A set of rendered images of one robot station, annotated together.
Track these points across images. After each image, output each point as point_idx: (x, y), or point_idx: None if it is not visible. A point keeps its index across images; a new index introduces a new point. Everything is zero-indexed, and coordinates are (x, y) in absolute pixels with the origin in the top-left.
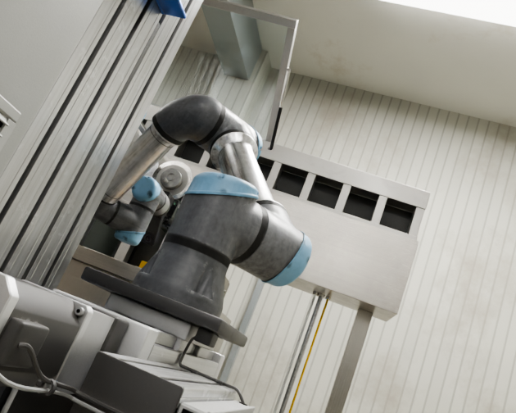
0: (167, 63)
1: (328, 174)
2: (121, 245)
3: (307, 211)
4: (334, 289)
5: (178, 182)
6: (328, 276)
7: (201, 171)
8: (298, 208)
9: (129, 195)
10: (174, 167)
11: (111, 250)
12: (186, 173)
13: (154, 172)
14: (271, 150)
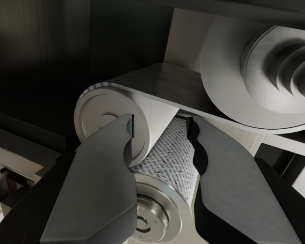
0: None
1: None
2: None
3: (195, 242)
4: (128, 243)
5: (133, 236)
6: (137, 242)
7: (250, 138)
8: (198, 236)
9: (95, 122)
10: (174, 221)
11: (115, 23)
12: (163, 241)
13: (157, 179)
14: None
